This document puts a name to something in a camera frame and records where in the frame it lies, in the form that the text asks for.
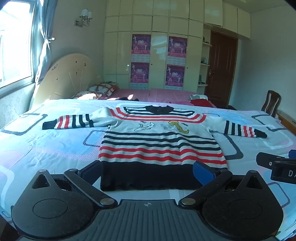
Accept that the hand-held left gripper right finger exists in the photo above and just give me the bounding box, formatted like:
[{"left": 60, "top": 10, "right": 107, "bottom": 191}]
[{"left": 180, "top": 161, "right": 265, "bottom": 206}]

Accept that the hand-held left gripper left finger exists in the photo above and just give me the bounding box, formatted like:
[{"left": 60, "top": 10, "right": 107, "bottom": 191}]
[{"left": 31, "top": 159, "right": 118, "bottom": 208}]

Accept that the striped knit sweater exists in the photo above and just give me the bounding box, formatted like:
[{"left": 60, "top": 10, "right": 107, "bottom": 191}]
[{"left": 42, "top": 105, "right": 268, "bottom": 192}]

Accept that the wooden side table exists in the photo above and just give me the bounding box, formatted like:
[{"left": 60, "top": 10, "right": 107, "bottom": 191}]
[{"left": 276, "top": 110, "right": 296, "bottom": 138}]

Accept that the light blue patterned bed sheet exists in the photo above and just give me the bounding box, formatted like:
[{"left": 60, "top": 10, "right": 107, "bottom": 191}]
[{"left": 0, "top": 98, "right": 296, "bottom": 241}]

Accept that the wooden chair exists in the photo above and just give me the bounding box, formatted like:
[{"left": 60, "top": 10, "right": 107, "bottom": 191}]
[{"left": 261, "top": 90, "right": 282, "bottom": 118}]

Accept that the red cloth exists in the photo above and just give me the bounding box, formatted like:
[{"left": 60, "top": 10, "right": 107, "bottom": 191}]
[{"left": 188, "top": 94, "right": 210, "bottom": 107}]

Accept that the patchwork pillow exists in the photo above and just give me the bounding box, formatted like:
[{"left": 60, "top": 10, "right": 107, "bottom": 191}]
[{"left": 85, "top": 83, "right": 120, "bottom": 97}]

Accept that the pink bed sheet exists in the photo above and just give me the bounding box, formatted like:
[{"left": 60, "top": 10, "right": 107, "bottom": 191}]
[{"left": 99, "top": 88, "right": 217, "bottom": 108}]

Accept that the brown wooden door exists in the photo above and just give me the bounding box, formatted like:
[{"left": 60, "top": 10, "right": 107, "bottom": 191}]
[{"left": 204, "top": 31, "right": 238, "bottom": 108}]

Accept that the cream rounded headboard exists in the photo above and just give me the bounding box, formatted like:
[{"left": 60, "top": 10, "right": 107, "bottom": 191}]
[{"left": 29, "top": 53, "right": 96, "bottom": 109}]

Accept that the corner shelf unit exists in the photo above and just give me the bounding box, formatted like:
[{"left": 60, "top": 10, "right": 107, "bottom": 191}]
[{"left": 197, "top": 37, "right": 213, "bottom": 88}]

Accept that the blue curtain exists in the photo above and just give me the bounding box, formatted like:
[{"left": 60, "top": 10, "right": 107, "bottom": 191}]
[{"left": 30, "top": 0, "right": 55, "bottom": 112}]

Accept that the window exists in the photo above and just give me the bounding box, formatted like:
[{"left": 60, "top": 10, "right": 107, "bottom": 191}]
[{"left": 0, "top": 0, "right": 38, "bottom": 90}]

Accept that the cream wardrobe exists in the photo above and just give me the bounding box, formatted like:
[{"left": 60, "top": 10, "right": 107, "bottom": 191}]
[{"left": 103, "top": 0, "right": 251, "bottom": 92}]

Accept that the purple wall poster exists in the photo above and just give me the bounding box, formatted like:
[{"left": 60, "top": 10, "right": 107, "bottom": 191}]
[
  {"left": 130, "top": 62, "right": 150, "bottom": 90},
  {"left": 168, "top": 36, "right": 188, "bottom": 65},
  {"left": 165, "top": 64, "right": 186, "bottom": 90},
  {"left": 131, "top": 34, "right": 151, "bottom": 61}
]

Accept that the wall lamp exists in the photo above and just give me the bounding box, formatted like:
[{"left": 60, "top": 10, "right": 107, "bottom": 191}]
[{"left": 74, "top": 9, "right": 93, "bottom": 28}]

